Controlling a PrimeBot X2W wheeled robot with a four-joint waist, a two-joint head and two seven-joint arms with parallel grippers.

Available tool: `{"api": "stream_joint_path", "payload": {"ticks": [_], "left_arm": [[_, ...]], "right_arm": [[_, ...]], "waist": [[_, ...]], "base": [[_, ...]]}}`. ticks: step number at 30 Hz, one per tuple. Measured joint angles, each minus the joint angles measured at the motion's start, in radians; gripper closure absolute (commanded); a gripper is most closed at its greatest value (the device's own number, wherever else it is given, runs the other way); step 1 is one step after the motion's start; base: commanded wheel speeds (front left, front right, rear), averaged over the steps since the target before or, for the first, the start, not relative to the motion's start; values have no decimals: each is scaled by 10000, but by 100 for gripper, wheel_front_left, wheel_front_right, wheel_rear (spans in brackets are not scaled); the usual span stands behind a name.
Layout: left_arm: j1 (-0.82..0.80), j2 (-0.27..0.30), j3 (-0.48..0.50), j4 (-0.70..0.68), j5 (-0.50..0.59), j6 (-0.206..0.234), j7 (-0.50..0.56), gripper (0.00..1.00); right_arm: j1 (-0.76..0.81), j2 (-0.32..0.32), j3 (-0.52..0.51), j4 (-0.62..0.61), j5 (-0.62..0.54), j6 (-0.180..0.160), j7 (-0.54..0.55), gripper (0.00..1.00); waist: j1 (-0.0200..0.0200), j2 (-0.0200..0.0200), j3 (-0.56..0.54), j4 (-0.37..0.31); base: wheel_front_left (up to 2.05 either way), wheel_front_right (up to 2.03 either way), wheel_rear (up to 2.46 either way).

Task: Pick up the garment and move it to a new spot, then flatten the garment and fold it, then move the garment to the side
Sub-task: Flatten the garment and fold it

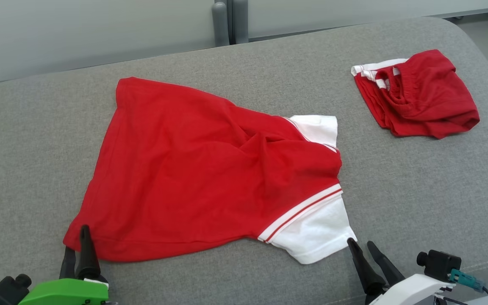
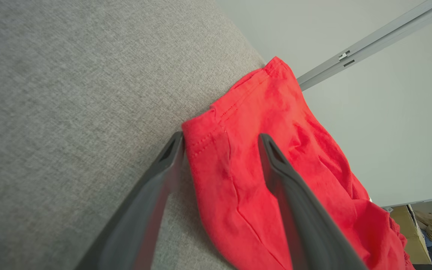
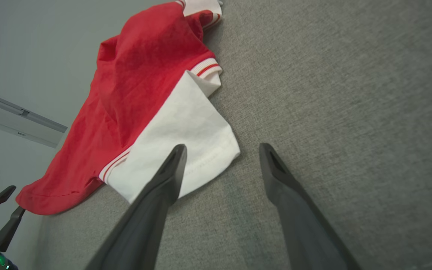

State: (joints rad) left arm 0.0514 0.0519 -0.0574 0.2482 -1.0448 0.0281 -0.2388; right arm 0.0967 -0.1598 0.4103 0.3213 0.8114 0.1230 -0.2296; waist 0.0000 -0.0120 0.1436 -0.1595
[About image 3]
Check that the red and white jersey shirt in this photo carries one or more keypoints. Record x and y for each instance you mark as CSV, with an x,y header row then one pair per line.
x,y
137,86

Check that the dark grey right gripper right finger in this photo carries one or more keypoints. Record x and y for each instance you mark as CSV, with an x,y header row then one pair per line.
x,y
306,225

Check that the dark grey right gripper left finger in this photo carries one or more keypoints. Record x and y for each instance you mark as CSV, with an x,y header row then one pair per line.
x,y
144,225

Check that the grey fabric sofa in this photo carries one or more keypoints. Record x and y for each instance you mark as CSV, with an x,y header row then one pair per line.
x,y
332,93

